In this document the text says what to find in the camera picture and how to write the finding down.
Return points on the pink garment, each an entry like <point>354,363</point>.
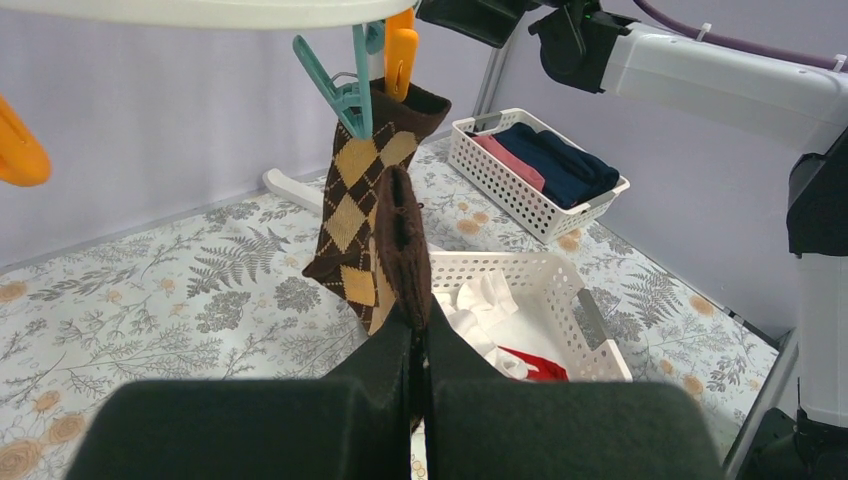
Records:
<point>519,167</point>

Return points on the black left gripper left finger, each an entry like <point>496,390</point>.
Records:
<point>352,423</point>

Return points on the orange front clip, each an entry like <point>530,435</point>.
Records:
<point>400,49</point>

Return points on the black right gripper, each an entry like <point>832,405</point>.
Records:
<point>490,22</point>

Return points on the white perforated sock basket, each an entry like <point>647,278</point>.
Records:
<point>557,318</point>

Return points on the white rack right foot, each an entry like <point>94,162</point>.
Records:
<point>292,190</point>

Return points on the white basket with clothes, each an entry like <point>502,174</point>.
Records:
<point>530,208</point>

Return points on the red snowflake sock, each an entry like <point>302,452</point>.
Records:
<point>538,368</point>

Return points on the grey right rack pole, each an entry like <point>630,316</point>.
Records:
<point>491,79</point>

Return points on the brown argyle sock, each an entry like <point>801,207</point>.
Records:
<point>346,260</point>
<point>402,263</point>

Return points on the white round clip hanger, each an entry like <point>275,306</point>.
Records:
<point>220,14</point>

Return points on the white sock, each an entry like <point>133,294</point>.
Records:
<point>478,306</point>

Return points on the navy garment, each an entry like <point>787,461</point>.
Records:
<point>571,176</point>

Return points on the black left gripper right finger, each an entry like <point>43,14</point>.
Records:
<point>483,425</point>

